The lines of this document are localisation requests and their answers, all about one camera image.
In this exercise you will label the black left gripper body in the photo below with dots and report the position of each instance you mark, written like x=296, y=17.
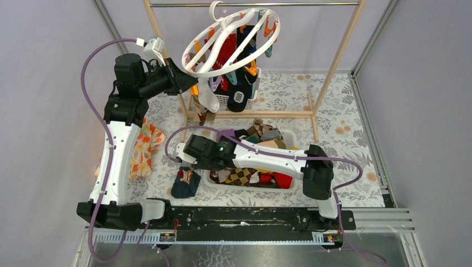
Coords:
x=171, y=77

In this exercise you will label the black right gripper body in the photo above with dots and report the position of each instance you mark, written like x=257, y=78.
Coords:
x=203, y=164

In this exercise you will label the navy blue sock bundle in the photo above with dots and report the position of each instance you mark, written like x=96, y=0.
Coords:
x=185, y=184

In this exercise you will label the white round clip hanger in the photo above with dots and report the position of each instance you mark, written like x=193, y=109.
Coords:
x=201, y=53

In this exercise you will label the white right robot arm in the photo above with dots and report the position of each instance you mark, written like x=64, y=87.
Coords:
x=311, y=166

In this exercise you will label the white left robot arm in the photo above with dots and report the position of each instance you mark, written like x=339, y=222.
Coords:
x=136, y=82

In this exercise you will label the brown striped sock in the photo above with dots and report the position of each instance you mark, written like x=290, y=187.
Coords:
x=201, y=112

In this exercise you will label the white hanging sock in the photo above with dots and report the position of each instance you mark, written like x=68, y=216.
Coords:
x=206, y=97

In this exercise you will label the white sock bin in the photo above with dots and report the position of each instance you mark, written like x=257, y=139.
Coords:
x=267, y=158

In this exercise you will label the argyle brown yellow sock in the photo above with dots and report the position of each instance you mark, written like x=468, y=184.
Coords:
x=241, y=177

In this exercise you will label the orange floral cloth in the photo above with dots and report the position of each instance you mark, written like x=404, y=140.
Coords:
x=145, y=146

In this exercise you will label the red hanging sock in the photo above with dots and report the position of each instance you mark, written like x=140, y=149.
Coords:
x=228, y=48

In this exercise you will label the black hanging sock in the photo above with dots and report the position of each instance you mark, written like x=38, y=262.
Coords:
x=242, y=33

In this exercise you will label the red sock in bin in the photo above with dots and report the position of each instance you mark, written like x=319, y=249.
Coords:
x=279, y=180

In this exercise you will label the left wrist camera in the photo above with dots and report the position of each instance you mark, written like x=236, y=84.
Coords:
x=153, y=48

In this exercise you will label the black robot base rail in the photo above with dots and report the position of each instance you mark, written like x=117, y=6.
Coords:
x=296, y=218

